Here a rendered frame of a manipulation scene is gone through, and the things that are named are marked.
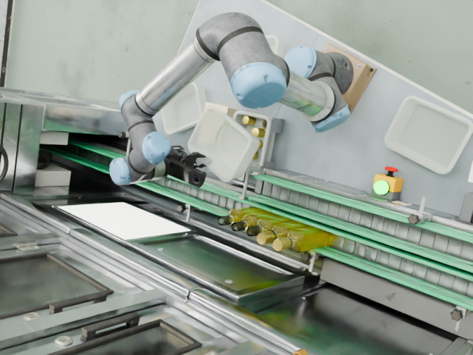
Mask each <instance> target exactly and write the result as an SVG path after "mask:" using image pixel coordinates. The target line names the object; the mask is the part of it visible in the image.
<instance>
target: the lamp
mask: <svg viewBox="0 0 473 355"><path fill-rule="evenodd" d="M374 190H375V192H376V193H377V194H387V193H388V192H389V190H390V185H389V183H388V182H387V181H385V180H380V181H377V182H376V183H375V184H374Z"/></svg>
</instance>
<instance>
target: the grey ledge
mask: <svg viewBox="0 0 473 355"><path fill-rule="evenodd" d="M320 279H321V280H324V281H326V282H329V283H332V284H333V285H336V286H338V287H341V288H344V289H346V290H348V291H350V292H353V293H356V294H359V295H360V296H362V297H365V298H368V299H371V300H372V301H375V302H377V303H380V304H383V305H385V306H388V307H389V308H392V309H395V310H397V311H400V312H402V313H404V314H407V315H409V316H412V317H414V318H416V319H419V320H422V321H424V322H426V323H429V324H431V325H434V326H436V327H438V328H441V329H443V330H446V331H448V332H451V333H453V334H455V335H458V336H460V337H463V338H465V339H467V340H468V341H467V342H469V343H471V344H473V311H472V312H467V316H466V317H465V318H463V319H462V322H461V325H460V330H459V331H455V330H454V329H455V324H456V320H452V318H451V315H450V312H452V311H453V310H454V309H456V306H457V305H456V304H452V303H450V302H448V301H445V300H442V299H439V298H437V297H434V296H431V295H429V294H426V293H424V292H421V291H418V290H416V289H413V288H411V287H407V286H405V285H402V284H400V283H397V282H394V281H392V280H389V279H386V278H383V277H381V276H378V275H375V274H373V273H370V272H367V271H366V270H362V269H360V268H356V267H355V266H351V265H349V264H347V263H344V262H341V261H338V260H336V259H333V258H330V257H328V256H327V257H325V258H324V262H323V265H322V272H321V276H320Z"/></svg>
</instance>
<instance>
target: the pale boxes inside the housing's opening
mask: <svg viewBox="0 0 473 355"><path fill-rule="evenodd" d="M68 134H69V132H49V131H41V137H40V144H63V145H67V144H68ZM44 164H45V163H37V167H40V166H42V165H44ZM70 174H71V171H69V170H66V169H64V168H61V167H59V166H56V165H54V164H52V163H50V165H49V166H48V167H47V168H45V169H43V170H37V174H36V180H35V187H54V186H69V185H70Z"/></svg>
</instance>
